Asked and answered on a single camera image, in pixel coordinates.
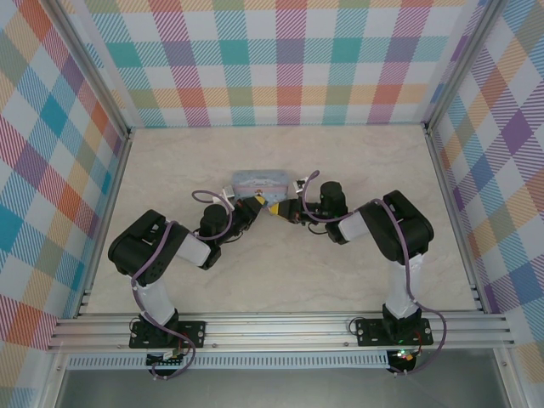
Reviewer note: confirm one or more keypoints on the aluminium corner post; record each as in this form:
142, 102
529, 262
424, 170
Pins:
91, 64
460, 64

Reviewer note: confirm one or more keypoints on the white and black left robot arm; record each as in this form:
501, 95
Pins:
149, 246

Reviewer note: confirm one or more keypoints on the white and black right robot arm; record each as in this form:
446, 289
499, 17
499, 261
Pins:
404, 221

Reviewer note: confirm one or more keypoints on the blue cartoon tin box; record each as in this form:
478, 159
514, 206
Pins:
263, 183

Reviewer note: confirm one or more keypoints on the wide aluminium base rail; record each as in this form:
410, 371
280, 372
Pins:
276, 331

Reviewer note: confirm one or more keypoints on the small controller circuit board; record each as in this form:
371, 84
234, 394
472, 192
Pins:
404, 356
166, 360

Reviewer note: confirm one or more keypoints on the grey metal base panel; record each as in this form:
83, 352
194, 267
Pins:
276, 391

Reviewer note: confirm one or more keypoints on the aluminium side rail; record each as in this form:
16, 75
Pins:
453, 212
105, 221

